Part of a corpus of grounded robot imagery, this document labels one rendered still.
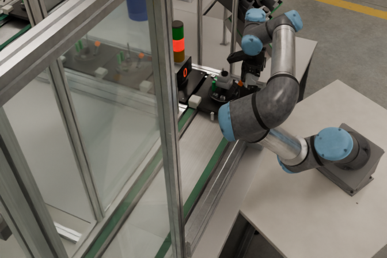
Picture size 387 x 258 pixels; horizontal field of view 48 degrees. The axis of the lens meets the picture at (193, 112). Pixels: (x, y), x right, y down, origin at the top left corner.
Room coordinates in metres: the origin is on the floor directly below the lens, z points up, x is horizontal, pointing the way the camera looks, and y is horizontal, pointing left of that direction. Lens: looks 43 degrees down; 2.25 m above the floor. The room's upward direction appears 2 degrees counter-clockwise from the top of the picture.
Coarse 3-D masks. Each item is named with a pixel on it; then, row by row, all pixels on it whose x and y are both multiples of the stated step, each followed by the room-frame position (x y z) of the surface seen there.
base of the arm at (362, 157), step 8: (360, 136) 1.11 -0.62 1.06; (360, 144) 1.06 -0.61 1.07; (368, 144) 1.09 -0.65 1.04; (360, 152) 1.04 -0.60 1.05; (368, 152) 1.06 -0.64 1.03; (352, 160) 1.01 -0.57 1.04; (360, 160) 1.03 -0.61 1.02; (368, 160) 1.05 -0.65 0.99; (344, 168) 1.04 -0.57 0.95; (352, 168) 1.03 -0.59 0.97; (360, 168) 1.03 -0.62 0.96
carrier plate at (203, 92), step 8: (208, 80) 1.57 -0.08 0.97; (200, 88) 1.52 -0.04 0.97; (208, 88) 1.51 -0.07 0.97; (240, 88) 1.51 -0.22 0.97; (256, 88) 1.51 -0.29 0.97; (200, 96) 1.46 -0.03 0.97; (240, 96) 1.45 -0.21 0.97; (200, 104) 1.41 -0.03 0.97; (208, 104) 1.41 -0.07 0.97; (216, 104) 1.40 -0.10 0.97; (208, 112) 1.37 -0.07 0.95; (216, 112) 1.36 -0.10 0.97
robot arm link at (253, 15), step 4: (248, 12) 1.41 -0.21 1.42; (252, 12) 1.41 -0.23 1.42; (256, 12) 1.41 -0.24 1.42; (260, 12) 1.41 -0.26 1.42; (264, 12) 1.42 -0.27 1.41; (248, 16) 1.40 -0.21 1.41; (252, 16) 1.39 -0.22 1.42; (256, 16) 1.39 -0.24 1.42; (260, 16) 1.39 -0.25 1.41; (264, 16) 1.40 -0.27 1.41; (248, 20) 1.39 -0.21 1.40; (252, 20) 1.38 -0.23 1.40; (256, 20) 1.38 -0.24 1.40; (260, 20) 1.38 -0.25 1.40; (264, 20) 1.39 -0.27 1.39; (260, 24) 1.37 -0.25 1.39
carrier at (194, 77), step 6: (192, 72) 1.64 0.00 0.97; (198, 72) 1.64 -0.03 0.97; (204, 72) 1.63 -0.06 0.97; (186, 78) 1.57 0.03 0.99; (192, 78) 1.59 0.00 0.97; (198, 78) 1.59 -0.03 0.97; (186, 84) 1.55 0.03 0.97; (192, 84) 1.55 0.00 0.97; (198, 84) 1.55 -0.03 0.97; (180, 90) 1.50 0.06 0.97; (186, 90) 1.50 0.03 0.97; (192, 90) 1.50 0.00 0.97; (180, 96) 1.46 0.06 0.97; (186, 96) 1.46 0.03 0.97; (180, 102) 1.43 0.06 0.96; (186, 102) 1.43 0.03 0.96
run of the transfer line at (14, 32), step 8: (16, 0) 2.40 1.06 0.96; (0, 16) 2.24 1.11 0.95; (8, 16) 2.25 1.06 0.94; (0, 24) 2.19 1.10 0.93; (8, 24) 2.20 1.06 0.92; (16, 24) 2.20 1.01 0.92; (24, 24) 2.20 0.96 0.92; (0, 32) 2.12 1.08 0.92; (8, 32) 2.12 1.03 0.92; (16, 32) 2.11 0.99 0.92; (24, 32) 2.07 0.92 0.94; (0, 40) 2.04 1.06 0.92; (8, 40) 1.99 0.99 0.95; (0, 48) 1.91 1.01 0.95
